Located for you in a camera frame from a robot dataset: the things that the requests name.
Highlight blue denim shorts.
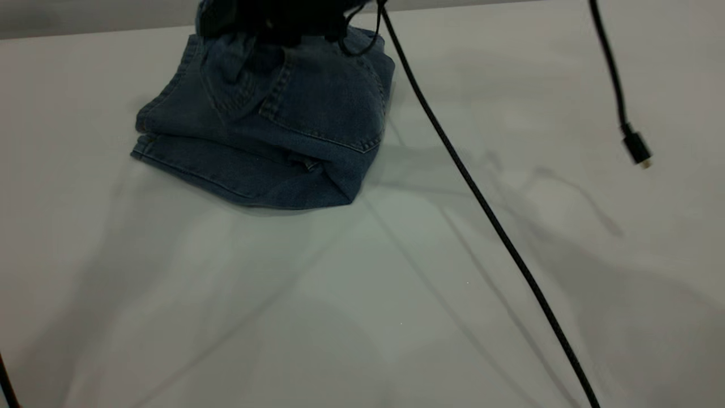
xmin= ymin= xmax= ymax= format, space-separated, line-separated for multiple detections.
xmin=131 ymin=0 xmax=396 ymax=211

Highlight thick black braided cable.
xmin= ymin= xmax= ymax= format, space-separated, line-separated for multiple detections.
xmin=377 ymin=0 xmax=602 ymax=408
xmin=0 ymin=350 xmax=21 ymax=408

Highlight black cable with plug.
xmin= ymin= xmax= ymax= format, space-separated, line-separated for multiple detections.
xmin=587 ymin=0 xmax=654 ymax=170

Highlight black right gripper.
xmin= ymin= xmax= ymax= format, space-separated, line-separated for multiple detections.
xmin=197 ymin=0 xmax=364 ymax=47

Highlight thin black cable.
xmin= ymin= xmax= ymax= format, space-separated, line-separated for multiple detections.
xmin=338 ymin=0 xmax=382 ymax=58

